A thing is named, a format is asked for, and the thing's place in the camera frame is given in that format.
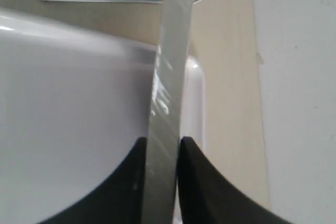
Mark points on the blue spine book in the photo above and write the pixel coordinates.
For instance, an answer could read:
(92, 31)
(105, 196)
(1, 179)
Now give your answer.
(165, 112)

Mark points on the white plastic tray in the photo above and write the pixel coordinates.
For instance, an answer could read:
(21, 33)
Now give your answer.
(73, 104)

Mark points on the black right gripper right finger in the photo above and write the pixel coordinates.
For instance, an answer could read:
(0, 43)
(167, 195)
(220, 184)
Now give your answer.
(206, 196)

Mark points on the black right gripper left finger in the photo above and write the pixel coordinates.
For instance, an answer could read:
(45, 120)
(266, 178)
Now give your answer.
(118, 199)

